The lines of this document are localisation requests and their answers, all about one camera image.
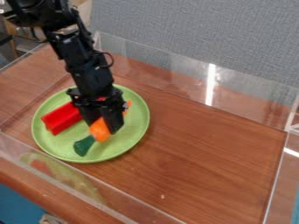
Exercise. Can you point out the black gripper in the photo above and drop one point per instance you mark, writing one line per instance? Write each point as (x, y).
(94, 96)

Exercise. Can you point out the orange toy carrot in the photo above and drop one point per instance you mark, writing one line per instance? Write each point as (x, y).
(113, 119)

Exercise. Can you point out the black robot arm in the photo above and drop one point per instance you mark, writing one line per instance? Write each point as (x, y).
(60, 23)

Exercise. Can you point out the green plate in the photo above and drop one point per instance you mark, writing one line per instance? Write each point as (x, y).
(58, 146)

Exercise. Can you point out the red toy block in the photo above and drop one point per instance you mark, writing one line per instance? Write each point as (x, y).
(64, 116)

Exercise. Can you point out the clear acrylic enclosure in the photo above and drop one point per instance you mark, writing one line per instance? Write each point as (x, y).
(216, 162)

